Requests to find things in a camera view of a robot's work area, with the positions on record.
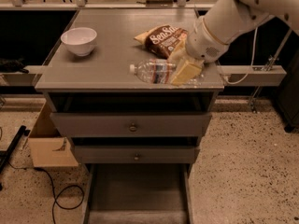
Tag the grey top drawer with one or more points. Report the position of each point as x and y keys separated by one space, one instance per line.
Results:
x=97 y=125

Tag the black object on rail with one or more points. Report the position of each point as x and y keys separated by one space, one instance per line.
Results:
x=12 y=66

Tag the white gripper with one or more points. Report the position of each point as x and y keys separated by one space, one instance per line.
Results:
x=204 y=44

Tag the clear plastic water bottle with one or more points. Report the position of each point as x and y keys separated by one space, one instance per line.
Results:
x=154 y=71

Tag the black metal stand leg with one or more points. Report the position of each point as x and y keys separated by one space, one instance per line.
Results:
x=5 y=155

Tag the grey middle drawer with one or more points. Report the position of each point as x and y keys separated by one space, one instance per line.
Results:
x=135 y=154

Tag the cardboard box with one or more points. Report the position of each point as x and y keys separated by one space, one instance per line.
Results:
x=48 y=148

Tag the white ceramic bowl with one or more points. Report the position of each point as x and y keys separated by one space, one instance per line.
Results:
x=80 y=41

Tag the grey horizontal rail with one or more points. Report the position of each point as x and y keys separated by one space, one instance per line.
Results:
x=255 y=76

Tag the grey drawer cabinet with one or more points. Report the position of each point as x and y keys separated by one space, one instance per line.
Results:
x=102 y=84

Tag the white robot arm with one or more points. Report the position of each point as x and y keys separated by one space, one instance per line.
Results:
x=229 y=19

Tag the grey open bottom drawer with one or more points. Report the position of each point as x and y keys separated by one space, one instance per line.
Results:
x=137 y=194

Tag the sea salt chip bag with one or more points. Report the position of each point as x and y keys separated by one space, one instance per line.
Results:
x=162 y=40

